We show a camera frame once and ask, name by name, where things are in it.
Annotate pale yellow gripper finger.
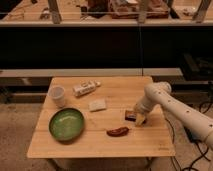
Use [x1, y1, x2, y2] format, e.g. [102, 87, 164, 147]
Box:
[135, 114, 146, 127]

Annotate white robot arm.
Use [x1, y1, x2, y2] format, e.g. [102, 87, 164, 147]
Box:
[134, 82, 213, 150]

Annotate white sponge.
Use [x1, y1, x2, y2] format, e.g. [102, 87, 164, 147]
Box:
[89, 99, 106, 112]

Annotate red brown sausage toy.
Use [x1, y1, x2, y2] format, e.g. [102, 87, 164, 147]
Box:
[106, 127, 129, 137]

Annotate wooden table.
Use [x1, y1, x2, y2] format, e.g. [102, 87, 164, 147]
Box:
[27, 76, 175, 159]

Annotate white tube with label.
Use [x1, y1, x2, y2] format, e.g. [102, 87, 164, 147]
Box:
[73, 81, 101, 97]

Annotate green round bowl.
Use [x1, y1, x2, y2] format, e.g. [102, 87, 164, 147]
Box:
[49, 108, 85, 142]

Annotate white plastic cup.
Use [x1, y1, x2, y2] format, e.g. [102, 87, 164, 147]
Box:
[48, 86, 66, 108]

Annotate wooden crate on shelf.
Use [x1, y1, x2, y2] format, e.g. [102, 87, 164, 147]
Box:
[108, 0, 170, 18]

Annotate long wooden shelf bench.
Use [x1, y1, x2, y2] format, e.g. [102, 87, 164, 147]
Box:
[0, 0, 213, 27]

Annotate black floor cable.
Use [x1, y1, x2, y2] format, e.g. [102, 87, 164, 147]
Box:
[164, 99, 213, 171]

